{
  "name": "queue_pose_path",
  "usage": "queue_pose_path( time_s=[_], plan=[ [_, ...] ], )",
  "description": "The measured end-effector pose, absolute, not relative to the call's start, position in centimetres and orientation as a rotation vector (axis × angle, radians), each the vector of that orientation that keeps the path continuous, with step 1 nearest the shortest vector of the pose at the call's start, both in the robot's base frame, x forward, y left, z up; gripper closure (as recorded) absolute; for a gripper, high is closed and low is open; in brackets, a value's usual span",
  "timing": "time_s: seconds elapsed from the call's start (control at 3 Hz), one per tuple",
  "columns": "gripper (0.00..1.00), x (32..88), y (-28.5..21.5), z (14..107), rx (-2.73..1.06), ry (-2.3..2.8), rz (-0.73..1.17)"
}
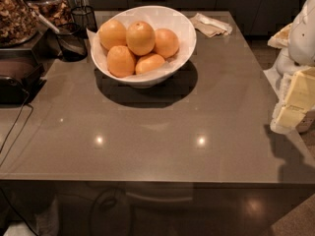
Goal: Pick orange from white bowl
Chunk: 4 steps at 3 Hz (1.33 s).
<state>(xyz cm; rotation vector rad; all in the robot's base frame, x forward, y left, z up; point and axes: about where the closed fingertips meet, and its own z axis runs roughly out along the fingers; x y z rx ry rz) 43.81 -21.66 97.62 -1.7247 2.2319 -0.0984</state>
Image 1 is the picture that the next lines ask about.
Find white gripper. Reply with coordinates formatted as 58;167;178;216
264;24;315;134

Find orange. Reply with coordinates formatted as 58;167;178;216
135;53;165;75
107;45;136;78
126;21;156;56
98;20;126;50
154;29;179;59

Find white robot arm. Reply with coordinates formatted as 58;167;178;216
264;0;315;134

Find white ceramic bowl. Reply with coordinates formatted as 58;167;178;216
90;5;198;89

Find folded paper napkins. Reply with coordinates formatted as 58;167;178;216
190;13;232;37

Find dark glass cup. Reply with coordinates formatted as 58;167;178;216
56;23;88;62

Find black appliance on left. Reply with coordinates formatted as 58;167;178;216
0;50;45;105

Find large glass snack jar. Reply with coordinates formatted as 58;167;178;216
0;0;37;47

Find black wire mesh cup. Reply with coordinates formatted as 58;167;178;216
71;6;97;32

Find white spoon handle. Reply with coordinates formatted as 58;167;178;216
27;3;60;33

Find black power cable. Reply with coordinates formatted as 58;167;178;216
0;77;34;167

